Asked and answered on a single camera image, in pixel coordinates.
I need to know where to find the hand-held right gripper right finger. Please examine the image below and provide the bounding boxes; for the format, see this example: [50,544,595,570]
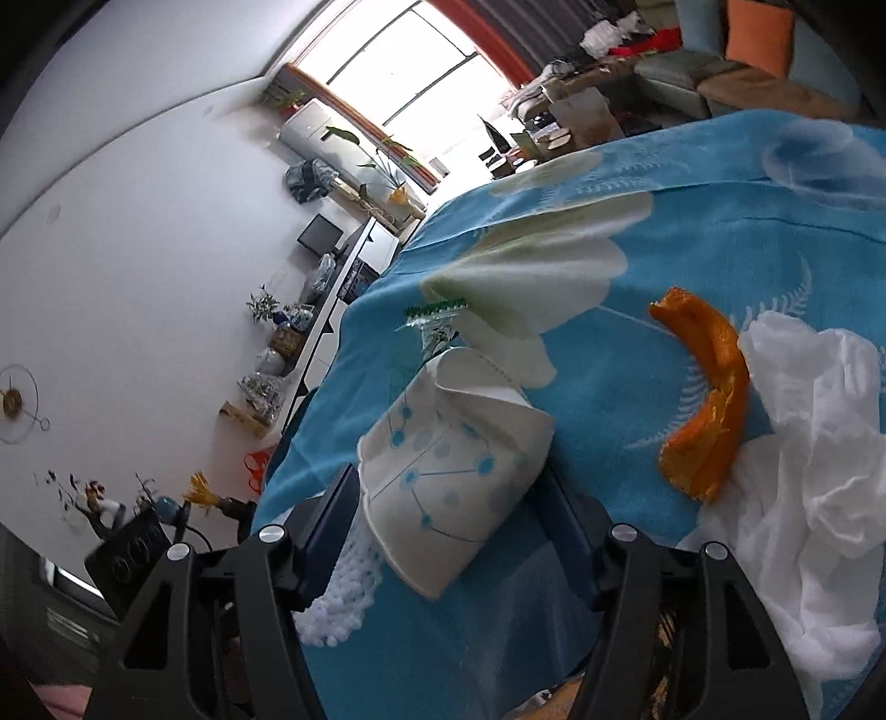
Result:
[533,471,811,720]

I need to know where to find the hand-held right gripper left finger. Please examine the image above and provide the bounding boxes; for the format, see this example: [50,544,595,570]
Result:
[83,465,364,720]

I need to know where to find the crushed white paper cup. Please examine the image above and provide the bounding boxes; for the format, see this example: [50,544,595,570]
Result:
[356,346,557,602]

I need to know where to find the branch figurine decoration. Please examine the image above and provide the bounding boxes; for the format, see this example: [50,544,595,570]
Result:
[34,471,157,534]

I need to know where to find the white foam net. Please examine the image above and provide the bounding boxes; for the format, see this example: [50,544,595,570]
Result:
[296,512,385,648]

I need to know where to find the yellow dried flowers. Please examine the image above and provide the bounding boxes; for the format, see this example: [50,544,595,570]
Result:
[183,471,226,513]

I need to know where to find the red plastic bag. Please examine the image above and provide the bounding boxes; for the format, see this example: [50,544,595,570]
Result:
[244,449,276,492]

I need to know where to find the flat cardboard box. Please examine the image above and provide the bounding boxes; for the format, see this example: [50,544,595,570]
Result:
[220,400,271,439]

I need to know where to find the clear plastic bags pile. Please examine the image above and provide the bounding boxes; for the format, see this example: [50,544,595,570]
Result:
[239,346,292,423]

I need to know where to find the orange peel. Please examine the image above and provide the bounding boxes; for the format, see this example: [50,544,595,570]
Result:
[647,286,752,504]

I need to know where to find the clear green-print packet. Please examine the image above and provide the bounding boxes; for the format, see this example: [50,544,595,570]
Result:
[394,296,466,361]

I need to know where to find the small leafy plant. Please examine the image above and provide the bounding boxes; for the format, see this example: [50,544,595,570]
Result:
[247,285,281,323]

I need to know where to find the white media cabinet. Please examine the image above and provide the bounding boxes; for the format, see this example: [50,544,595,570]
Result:
[277,214,403,430]

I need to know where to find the black monitor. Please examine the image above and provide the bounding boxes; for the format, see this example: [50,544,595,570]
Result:
[297,213,345,256]

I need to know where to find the blue floral blanket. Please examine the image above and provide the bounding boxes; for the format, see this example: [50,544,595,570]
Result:
[253,111,886,720]

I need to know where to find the dark plastic bag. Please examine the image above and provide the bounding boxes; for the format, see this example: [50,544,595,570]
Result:
[285,158,340,205]

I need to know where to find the green potted plant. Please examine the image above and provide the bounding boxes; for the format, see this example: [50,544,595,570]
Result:
[325,121,423,209]

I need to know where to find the white air conditioner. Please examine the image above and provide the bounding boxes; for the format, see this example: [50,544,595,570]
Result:
[279,98,361,171]

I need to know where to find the brown cardboard box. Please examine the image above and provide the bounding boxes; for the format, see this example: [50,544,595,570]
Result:
[547,86,624,146]

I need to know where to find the large window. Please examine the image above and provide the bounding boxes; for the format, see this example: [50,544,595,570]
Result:
[325,0,541,209]

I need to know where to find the olive green sofa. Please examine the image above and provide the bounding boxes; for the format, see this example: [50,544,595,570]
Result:
[633,0,859,122]

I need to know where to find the orange curtain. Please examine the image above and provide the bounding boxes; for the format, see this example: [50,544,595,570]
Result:
[429,0,548,91]

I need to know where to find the red cloth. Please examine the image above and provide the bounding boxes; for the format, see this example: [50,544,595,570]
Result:
[609,31,683,60]

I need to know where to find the white cloth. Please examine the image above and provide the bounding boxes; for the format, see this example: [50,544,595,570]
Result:
[580,20,624,56]

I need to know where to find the grey curtain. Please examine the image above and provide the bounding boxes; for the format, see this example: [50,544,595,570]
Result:
[471,0,638,63]

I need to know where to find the blue-grey cushion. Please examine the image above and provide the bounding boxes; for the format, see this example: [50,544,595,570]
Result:
[674,0,727,53]
[789,28,856,101]

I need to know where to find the orange cushion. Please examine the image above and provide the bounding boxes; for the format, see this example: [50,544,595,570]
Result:
[723,0,794,80]

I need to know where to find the gold wall clock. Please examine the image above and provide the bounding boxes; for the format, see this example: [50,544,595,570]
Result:
[0,363,53,444]

